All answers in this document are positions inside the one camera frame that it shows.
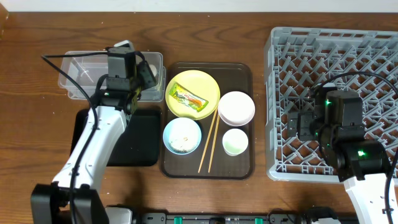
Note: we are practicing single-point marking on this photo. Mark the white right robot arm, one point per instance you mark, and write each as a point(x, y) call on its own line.
point(363, 166)

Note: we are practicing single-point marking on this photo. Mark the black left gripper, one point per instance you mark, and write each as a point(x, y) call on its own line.
point(148, 76)

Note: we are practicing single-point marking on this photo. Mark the black waste tray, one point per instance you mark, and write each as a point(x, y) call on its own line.
point(139, 144)

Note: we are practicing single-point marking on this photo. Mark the white tissue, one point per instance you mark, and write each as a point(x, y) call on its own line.
point(153, 69)

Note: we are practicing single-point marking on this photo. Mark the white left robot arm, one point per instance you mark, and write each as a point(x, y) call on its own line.
point(73, 194)

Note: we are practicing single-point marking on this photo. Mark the wooden chopstick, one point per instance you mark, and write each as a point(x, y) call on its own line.
point(207, 140)
point(214, 142)

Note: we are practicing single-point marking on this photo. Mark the pink bowl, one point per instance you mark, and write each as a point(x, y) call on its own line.
point(236, 108)

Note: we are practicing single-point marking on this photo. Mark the right wooden chopstick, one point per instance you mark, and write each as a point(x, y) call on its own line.
point(214, 142)

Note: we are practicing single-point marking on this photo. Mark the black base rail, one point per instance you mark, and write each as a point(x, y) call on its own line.
point(275, 216)

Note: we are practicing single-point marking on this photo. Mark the clear plastic waste bin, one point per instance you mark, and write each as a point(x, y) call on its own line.
point(87, 70)

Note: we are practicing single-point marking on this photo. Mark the pale green cup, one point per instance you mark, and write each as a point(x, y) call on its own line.
point(235, 142)

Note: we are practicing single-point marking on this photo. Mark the green snack wrapper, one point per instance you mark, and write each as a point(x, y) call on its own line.
point(187, 98)

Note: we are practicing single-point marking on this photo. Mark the yellow plate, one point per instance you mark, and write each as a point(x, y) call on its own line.
point(200, 84)

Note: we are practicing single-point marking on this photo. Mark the grey dishwasher rack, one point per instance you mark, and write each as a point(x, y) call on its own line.
point(297, 58)

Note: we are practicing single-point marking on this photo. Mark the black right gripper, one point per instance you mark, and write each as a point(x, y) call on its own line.
point(306, 119)

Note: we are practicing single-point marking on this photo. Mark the left wooden chopstick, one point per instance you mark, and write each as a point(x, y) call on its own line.
point(207, 140)

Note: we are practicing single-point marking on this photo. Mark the light blue bowl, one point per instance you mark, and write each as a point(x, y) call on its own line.
point(182, 136)

